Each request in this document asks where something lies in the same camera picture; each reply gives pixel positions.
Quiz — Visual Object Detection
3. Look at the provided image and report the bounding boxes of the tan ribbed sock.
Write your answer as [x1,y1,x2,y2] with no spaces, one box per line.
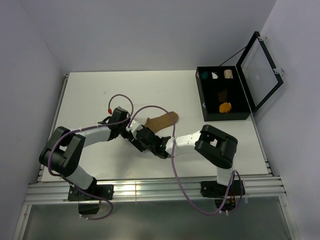
[143,111,179,133]

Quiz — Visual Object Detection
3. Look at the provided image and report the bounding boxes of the mustard yellow striped-cuff sock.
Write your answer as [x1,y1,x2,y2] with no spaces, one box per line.
[219,102,232,113]

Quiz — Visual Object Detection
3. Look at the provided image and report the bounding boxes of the dark brown striped-cuff sock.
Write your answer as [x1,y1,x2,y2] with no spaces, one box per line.
[217,90,228,103]

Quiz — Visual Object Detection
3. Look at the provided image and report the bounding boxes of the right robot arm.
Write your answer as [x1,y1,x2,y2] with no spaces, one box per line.
[126,122,238,195]

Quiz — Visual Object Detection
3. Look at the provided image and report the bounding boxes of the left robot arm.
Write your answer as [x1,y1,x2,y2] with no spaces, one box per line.
[39,107,130,200]

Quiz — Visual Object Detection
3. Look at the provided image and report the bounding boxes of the black storage box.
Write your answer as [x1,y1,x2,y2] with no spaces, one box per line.
[195,66,251,122]

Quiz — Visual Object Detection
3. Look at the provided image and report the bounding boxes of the teal rolled sock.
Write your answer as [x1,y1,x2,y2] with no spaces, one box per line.
[200,71,209,80]

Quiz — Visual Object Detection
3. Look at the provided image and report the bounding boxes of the white rolled sock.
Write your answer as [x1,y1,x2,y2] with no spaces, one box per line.
[211,72,218,80]

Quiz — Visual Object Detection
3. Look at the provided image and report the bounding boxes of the beige rolled sock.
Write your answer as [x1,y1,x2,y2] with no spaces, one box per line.
[224,69,234,79]

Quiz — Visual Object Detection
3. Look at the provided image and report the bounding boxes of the glass box lid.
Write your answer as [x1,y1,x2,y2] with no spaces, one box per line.
[235,31,284,113]

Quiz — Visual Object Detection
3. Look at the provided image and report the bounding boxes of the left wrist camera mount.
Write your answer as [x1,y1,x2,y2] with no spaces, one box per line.
[107,106,119,116]

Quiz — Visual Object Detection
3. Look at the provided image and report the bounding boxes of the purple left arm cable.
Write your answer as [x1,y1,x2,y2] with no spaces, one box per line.
[47,93,135,177]

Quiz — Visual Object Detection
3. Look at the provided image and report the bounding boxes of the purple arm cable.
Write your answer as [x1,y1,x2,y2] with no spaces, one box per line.
[128,104,245,216]
[47,93,135,177]

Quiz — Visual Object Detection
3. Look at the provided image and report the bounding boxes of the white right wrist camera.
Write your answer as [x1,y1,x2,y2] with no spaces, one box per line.
[126,120,142,134]

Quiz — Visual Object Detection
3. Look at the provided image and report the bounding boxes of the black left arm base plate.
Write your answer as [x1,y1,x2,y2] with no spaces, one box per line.
[67,184,114,202]

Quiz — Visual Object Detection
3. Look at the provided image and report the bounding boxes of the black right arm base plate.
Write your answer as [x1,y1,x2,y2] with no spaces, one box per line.
[200,179,246,198]

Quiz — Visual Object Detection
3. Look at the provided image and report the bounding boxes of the aluminium table edge rail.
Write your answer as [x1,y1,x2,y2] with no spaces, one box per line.
[35,73,70,184]

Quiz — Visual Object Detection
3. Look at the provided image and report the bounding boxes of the aluminium front frame rails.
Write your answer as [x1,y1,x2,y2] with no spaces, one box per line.
[23,174,287,205]

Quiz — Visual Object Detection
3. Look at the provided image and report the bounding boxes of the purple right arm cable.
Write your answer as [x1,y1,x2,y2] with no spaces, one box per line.
[128,104,245,216]

